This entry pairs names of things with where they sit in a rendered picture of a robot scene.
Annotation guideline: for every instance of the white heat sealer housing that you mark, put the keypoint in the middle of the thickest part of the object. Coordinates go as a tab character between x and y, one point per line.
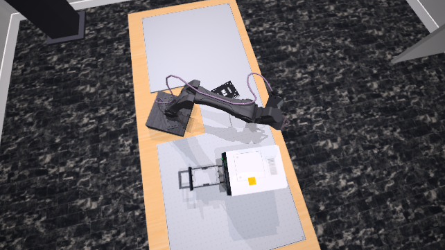
248	171

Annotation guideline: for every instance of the white rectangular sheet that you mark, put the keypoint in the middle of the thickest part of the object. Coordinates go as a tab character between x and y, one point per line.
205	176

